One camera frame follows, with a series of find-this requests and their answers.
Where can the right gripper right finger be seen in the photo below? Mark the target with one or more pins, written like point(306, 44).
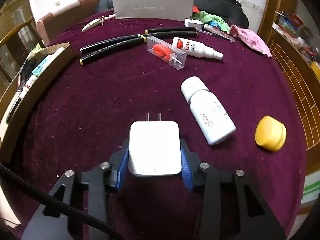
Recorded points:
point(204, 178)

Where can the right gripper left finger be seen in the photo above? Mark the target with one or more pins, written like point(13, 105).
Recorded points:
point(105, 179)

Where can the white power adapter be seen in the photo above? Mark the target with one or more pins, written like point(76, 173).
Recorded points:
point(154, 148)

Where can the clear plastic case red item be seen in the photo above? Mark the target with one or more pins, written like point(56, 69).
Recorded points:
point(166, 52)

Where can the white spray bottle red logo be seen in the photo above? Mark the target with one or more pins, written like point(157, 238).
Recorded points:
point(196, 49)

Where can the purple bed cover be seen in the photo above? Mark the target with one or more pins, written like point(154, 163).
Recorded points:
point(86, 113)

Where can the black marker pen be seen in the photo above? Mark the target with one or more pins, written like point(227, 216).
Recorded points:
point(105, 43)
point(172, 29)
point(112, 49)
point(173, 34)

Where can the cardboard box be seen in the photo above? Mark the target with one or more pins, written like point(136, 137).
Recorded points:
point(38, 71)

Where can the black marker pen lower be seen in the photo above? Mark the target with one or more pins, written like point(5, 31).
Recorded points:
point(173, 34)

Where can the pink cloth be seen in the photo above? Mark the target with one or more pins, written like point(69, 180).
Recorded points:
point(251, 39)

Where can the black marker pen upper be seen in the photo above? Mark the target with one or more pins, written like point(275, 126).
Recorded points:
point(172, 29)

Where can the toothpaste tube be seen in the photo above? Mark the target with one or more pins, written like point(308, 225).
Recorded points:
point(217, 32)

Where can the wooden brick pattern counter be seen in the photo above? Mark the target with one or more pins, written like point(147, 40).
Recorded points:
point(299, 74)

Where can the small white charger box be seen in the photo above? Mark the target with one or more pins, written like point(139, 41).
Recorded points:
point(189, 22)

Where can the green cloth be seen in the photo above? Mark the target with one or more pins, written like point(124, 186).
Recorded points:
point(212, 20)

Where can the white car key fob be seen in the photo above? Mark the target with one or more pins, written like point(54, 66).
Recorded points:
point(93, 23)

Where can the maroon armchair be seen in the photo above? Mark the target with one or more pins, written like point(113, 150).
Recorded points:
point(54, 23)

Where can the red bag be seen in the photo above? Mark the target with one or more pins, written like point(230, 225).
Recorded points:
point(195, 9)

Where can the wooden chair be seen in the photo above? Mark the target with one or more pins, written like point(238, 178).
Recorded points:
point(14, 43)

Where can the black leather sofa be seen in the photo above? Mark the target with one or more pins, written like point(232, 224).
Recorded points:
point(228, 10)

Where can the grey rectangular box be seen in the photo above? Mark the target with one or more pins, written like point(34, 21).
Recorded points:
point(177, 10)

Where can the wooden cabinet glass doors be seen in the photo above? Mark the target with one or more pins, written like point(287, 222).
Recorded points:
point(14, 14)

